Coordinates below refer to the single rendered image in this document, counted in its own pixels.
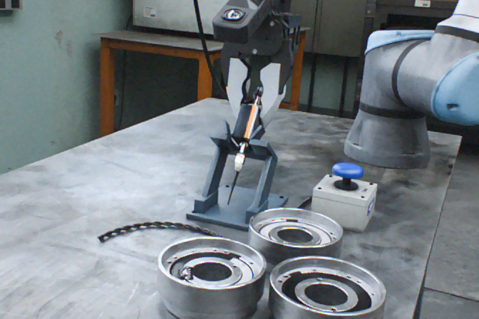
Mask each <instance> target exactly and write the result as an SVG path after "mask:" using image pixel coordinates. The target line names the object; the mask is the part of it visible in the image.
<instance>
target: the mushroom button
mask: <svg viewBox="0 0 479 319"><path fill-rule="evenodd" d="M332 172H333V173H334V175H336V176H338V177H341V178H342V180H341V184H342V185H351V179H358V178H361V177H363V173H364V172H363V170H362V167H360V166H358V165H357V164H353V163H349V162H341V163H337V164H335V165H334V166H333V167H332Z"/></svg>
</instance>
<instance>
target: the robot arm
mask: <svg viewBox="0 0 479 319"><path fill-rule="evenodd" d="M291 3H292V0H228V1H227V2H226V3H225V5H224V6H223V7H222V8H221V9H220V11H219V12H218V13H217V15H216V16H215V17H214V18H213V19H212V29H213V36H214V39H218V40H223V41H225V42H224V43H223V47H222V51H221V57H220V62H221V68H222V74H223V79H224V83H225V87H226V89H227V92H228V96H229V99H230V104H231V107H232V111H233V113H234V115H235V117H236V119H237V118H238V115H239V113H240V108H241V105H242V104H243V105H245V103H244V101H245V99H246V97H247V93H248V90H249V86H250V76H251V72H252V67H251V66H250V65H249V57H250V56H251V55H252V54H253V55H259V56H262V57H263V59H264V61H270V60H271V57H272V56H273V57H272V63H270V64H269V65H268V66H266V67H264V68H263V69H261V72H260V80H261V82H262V85H263V90H264V91H263V94H262V97H261V102H262V109H261V113H260V115H259V120H260V124H261V126H262V127H263V128H264V129H265V128H266V127H267V126H268V125H269V123H270V122H271V121H272V120H273V118H274V116H275V114H276V112H277V109H278V107H279V104H280V101H281V100H282V98H283V97H284V94H285V84H286V82H287V80H288V78H289V76H290V73H291V71H292V67H293V63H294V54H297V53H298V50H299V37H300V29H301V22H302V15H299V14H291V12H290V11H291ZM297 26H298V31H297ZM291 28H294V34H293V41H292V39H291V38H289V37H290V29H291ZM296 33H297V44H296V45H295V41H296ZM364 55H365V63H364V74H363V80H362V86H361V98H360V104H359V112H358V115H357V117H356V119H355V121H354V124H353V126H352V128H351V130H350V132H349V135H347V137H346V139H345V143H344V154H345V155H346V156H349V157H350V158H352V159H354V160H356V161H359V162H363V163H365V164H370V165H374V166H378V167H383V168H388V169H419V168H422V167H425V166H427V165H428V164H429V160H430V155H431V149H430V144H429V139H428V132H427V127H426V114H429V115H432V116H434V117H437V118H439V119H441V120H443V121H445V122H455V123H458V124H461V125H478V124H479V0H459V2H458V5H457V6H456V9H455V11H454V13H453V15H452V16H451V17H450V18H449V19H446V20H444V21H443V22H441V23H439V24H438V25H437V27H436V30H435V31H429V30H417V31H375V32H373V33H372V34H371V35H370V36H369V42H368V47H367V50H366V52H365V53H364Z"/></svg>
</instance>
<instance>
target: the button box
mask: <svg viewBox="0 0 479 319"><path fill-rule="evenodd" d="M341 180H342V178H341V177H335V176H331V175H330V174H327V175H326V176H325V178H323V179H322V181H321V182H320V183H319V184H318V185H317V186H316V187H315V188H314V190H313V197H312V204H311V211H315V212H318V213H320V214H324V215H326V216H328V217H330V218H332V219H333V220H335V221H337V223H339V224H340V226H341V227H342V228H343V229H347V230H351V231H357V232H360V233H363V232H364V231H365V229H366V227H367V226H368V224H369V222H370V220H371V218H372V216H373V215H374V207H375V201H376V191H377V186H378V185H377V184H372V183H368V182H362V181H357V180H353V179H352V180H351V185H342V184H341Z"/></svg>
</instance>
